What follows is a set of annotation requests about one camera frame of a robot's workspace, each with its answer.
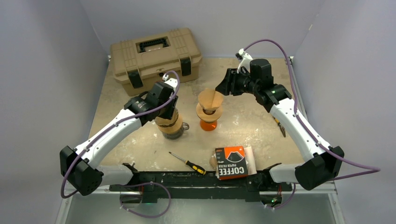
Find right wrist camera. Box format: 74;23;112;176
235;49;253;73

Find smoky glass carafe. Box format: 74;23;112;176
163;122;190;140

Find wooden ring holder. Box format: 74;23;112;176
155;115;183;134
196;104;223;123

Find coffee paper filter box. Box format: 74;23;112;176
215;146;248;180

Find tan plastic toolbox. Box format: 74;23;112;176
110;28;202;96

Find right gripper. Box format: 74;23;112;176
216;68;260;96

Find yellow handled pliers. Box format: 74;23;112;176
274;117;286;138

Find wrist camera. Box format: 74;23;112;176
162;75;179;92
235;49;253;73

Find brown paper coffee filter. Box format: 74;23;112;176
155;116;178;128

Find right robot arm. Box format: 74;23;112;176
215;59;345;190

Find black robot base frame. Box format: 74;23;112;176
106;170;307;206

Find orange glass carafe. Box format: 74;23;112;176
200;120;217;131

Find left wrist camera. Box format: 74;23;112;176
162;75;179;92

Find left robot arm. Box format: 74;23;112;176
60;78;179;198

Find yellow black screwdriver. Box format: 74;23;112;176
169;152;206;175

